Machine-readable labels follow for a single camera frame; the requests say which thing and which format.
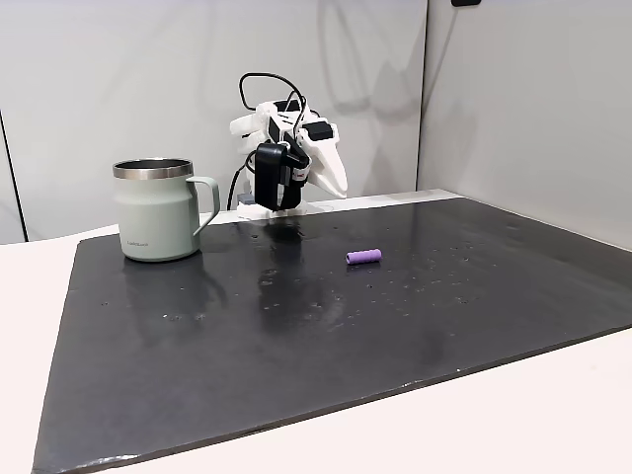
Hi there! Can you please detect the purple pen grip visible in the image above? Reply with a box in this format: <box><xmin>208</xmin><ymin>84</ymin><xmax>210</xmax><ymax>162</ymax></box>
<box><xmin>345</xmin><ymin>247</ymin><xmax>384</xmax><ymax>268</ymax></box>

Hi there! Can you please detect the black table mat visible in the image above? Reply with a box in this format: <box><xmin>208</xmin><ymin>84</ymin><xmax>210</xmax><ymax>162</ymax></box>
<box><xmin>31</xmin><ymin>189</ymin><xmax>632</xmax><ymax>474</ymax></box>

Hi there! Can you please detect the sage green steel mug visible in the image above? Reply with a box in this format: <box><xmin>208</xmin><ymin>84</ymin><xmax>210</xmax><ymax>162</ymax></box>
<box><xmin>112</xmin><ymin>157</ymin><xmax>221</xmax><ymax>264</ymax></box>

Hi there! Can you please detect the black camera box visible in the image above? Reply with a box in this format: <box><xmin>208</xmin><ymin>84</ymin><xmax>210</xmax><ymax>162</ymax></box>
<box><xmin>253</xmin><ymin>141</ymin><xmax>289</xmax><ymax>210</ymax></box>

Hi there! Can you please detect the black looped cable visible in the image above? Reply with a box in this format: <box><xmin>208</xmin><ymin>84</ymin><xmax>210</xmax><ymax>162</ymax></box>
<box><xmin>239</xmin><ymin>72</ymin><xmax>308</xmax><ymax>116</ymax></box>

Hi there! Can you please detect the black power cable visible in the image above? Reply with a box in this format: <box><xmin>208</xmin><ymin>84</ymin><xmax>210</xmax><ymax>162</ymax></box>
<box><xmin>225</xmin><ymin>156</ymin><xmax>256</xmax><ymax>212</ymax></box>

